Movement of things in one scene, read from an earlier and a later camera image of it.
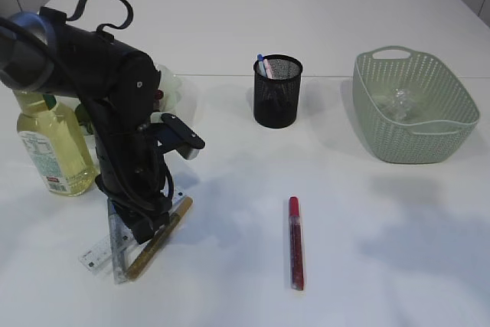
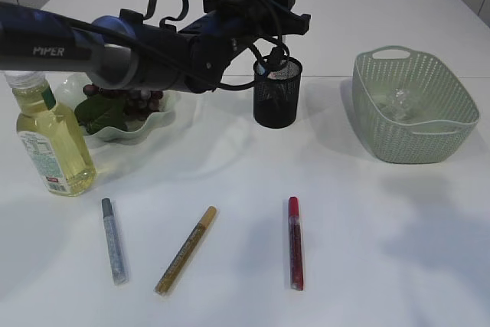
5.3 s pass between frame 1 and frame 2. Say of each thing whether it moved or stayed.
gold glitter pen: moved
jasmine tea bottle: stayed
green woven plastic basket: stayed
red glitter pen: stayed
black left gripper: moved
